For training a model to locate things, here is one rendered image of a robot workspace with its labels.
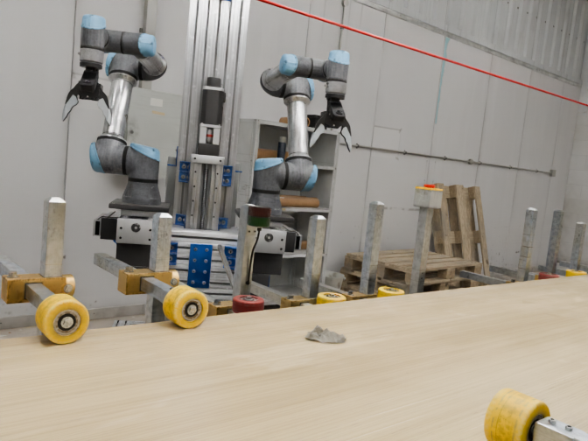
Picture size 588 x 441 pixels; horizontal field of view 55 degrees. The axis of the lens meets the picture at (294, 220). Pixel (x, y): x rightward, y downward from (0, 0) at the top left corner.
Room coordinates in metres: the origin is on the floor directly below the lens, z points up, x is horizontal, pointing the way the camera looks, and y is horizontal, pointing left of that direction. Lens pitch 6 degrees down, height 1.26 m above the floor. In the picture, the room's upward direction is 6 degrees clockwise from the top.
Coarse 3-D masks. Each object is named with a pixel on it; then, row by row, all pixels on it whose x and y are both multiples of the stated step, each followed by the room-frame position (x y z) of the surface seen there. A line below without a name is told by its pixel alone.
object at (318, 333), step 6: (312, 330) 1.18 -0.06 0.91; (318, 330) 1.17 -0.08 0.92; (324, 330) 1.16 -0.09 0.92; (306, 336) 1.15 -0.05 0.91; (312, 336) 1.14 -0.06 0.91; (318, 336) 1.14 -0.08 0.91; (324, 336) 1.14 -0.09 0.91; (330, 336) 1.14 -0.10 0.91; (336, 336) 1.15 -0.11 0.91; (342, 336) 1.15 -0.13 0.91; (336, 342) 1.13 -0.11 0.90; (342, 342) 1.14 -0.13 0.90
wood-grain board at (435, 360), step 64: (256, 320) 1.24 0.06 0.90; (320, 320) 1.30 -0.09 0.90; (384, 320) 1.35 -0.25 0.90; (448, 320) 1.42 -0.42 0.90; (512, 320) 1.49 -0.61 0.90; (576, 320) 1.56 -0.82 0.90; (0, 384) 0.79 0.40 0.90; (64, 384) 0.81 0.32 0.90; (128, 384) 0.83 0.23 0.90; (192, 384) 0.86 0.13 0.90; (256, 384) 0.88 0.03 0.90; (320, 384) 0.91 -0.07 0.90; (384, 384) 0.94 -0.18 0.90; (448, 384) 0.97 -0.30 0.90; (512, 384) 1.00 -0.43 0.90; (576, 384) 1.04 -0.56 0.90
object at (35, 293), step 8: (0, 256) 1.36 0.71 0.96; (0, 264) 1.30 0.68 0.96; (8, 264) 1.28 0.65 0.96; (16, 264) 1.29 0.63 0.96; (0, 272) 1.30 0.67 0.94; (8, 272) 1.24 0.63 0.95; (24, 272) 1.23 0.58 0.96; (32, 288) 1.10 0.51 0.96; (40, 288) 1.11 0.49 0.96; (32, 296) 1.09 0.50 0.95; (40, 296) 1.05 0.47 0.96; (48, 296) 1.06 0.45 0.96; (32, 304) 1.09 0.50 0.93
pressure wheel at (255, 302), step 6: (234, 300) 1.39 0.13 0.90; (240, 300) 1.38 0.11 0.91; (246, 300) 1.40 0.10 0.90; (252, 300) 1.41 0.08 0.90; (258, 300) 1.40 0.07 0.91; (234, 306) 1.38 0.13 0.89; (240, 306) 1.37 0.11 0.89; (246, 306) 1.37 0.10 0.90; (252, 306) 1.37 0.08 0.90; (258, 306) 1.38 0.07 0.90; (234, 312) 1.38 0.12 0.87; (240, 312) 1.37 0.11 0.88
